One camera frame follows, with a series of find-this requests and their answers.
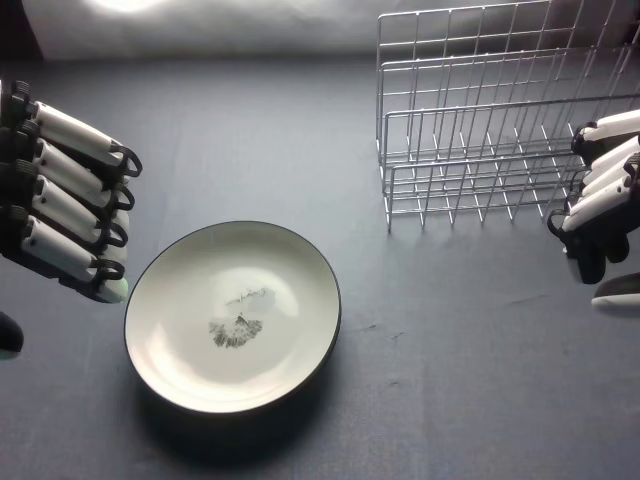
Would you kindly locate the white plate with mountain print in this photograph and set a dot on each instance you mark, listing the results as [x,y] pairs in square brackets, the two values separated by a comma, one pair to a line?
[200,300]

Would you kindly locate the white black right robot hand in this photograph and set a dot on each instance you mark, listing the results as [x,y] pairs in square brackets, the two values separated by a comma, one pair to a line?
[607,195]

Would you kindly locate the white backdrop sheet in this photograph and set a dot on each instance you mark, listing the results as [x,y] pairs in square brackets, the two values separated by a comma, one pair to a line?
[225,25]

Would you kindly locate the grey table cloth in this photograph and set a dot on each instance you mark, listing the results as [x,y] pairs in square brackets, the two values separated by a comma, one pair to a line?
[450,350]

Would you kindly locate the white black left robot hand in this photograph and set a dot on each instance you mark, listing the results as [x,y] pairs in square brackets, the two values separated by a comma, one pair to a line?
[60,220]

